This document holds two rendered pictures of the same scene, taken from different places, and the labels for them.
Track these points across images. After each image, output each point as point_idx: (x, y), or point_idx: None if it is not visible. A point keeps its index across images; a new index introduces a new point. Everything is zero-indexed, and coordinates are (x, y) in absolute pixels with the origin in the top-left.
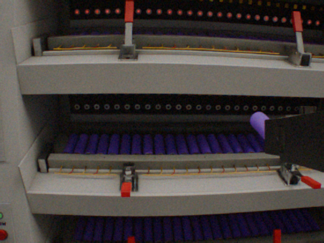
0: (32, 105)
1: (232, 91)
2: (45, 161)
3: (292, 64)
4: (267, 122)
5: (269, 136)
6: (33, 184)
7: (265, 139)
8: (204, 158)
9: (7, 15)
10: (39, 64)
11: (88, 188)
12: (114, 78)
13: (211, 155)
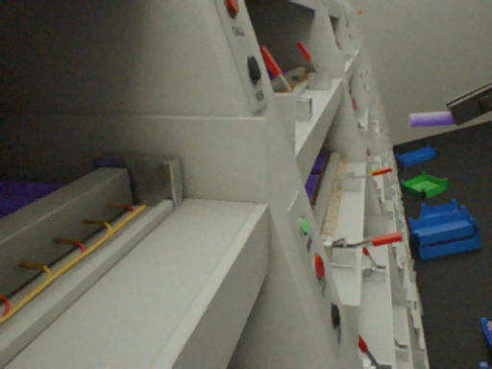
0: None
1: (329, 125)
2: None
3: (323, 88)
4: (454, 106)
5: (460, 112)
6: None
7: (455, 117)
8: (323, 205)
9: (263, 73)
10: (301, 146)
11: (347, 290)
12: (315, 141)
13: (319, 201)
